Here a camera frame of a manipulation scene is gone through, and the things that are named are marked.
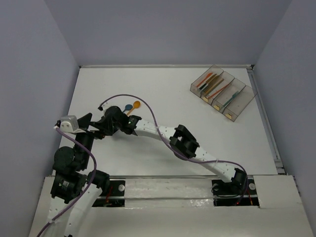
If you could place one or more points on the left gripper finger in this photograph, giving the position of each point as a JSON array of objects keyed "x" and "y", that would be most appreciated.
[
  {"x": 101, "y": 128},
  {"x": 84, "y": 122}
]

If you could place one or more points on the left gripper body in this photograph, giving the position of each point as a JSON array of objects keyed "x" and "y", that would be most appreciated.
[{"x": 90, "y": 136}]

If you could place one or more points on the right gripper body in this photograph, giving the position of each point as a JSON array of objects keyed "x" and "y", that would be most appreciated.
[{"x": 116, "y": 127}]

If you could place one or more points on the blue spoon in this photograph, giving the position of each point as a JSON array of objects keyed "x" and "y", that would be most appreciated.
[{"x": 128, "y": 107}]

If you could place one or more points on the orange spoon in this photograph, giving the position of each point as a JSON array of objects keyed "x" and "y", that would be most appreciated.
[{"x": 135, "y": 105}]

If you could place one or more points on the gold knife dark handle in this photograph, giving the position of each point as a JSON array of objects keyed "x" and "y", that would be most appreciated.
[{"x": 208, "y": 81}]

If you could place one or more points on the orange plastic knife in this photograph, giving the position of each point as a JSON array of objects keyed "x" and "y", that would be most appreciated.
[{"x": 202, "y": 81}]

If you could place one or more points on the orange-red chopstick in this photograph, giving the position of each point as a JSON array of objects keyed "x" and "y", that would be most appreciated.
[{"x": 212, "y": 95}]

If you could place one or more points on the teal fork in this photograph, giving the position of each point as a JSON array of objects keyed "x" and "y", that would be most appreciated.
[{"x": 231, "y": 99}]

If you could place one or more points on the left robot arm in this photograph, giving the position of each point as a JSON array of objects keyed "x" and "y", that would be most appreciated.
[{"x": 73, "y": 193}]

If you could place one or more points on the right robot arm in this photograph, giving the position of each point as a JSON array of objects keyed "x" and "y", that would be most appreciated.
[{"x": 179, "y": 140}]

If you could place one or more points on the clear compartment organizer box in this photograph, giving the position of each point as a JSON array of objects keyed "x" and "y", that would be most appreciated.
[{"x": 237, "y": 106}]

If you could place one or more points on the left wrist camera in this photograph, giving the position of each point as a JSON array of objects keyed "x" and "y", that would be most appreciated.
[{"x": 69, "y": 124}]

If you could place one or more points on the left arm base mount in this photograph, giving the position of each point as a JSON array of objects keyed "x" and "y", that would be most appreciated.
[{"x": 114, "y": 196}]

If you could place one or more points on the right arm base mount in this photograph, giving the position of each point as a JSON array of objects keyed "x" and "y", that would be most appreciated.
[{"x": 223, "y": 195}]

